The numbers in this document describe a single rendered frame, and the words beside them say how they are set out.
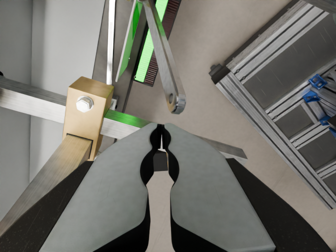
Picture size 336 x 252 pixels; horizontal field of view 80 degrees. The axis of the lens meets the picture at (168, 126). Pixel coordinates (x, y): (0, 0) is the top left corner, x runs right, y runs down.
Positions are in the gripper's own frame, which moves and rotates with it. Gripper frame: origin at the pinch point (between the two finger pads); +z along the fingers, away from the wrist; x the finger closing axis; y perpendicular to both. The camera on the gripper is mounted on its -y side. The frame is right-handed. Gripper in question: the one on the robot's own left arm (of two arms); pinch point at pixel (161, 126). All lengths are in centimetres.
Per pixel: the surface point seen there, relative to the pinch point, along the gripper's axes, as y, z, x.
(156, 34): -4.6, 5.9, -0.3
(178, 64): 18, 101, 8
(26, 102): 4.4, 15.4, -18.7
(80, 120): 6.9, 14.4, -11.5
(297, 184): 112, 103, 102
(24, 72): 5.4, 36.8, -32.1
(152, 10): -6.2, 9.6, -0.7
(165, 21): -4.7, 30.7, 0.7
